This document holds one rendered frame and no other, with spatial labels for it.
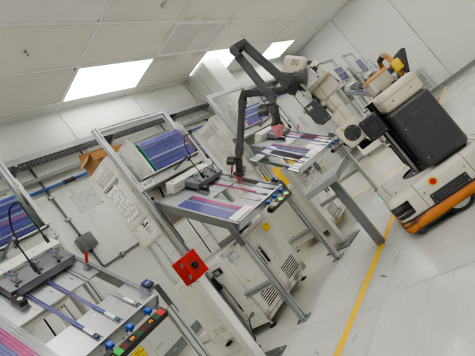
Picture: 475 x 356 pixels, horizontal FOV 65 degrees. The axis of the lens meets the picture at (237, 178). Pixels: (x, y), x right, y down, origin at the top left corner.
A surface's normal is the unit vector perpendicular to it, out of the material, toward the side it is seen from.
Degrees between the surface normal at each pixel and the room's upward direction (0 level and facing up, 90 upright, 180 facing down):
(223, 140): 90
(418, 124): 90
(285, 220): 90
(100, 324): 47
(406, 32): 90
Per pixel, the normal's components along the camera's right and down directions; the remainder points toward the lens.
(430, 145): -0.23, 0.11
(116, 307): 0.01, -0.91
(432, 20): -0.51, 0.34
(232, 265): 0.60, -0.52
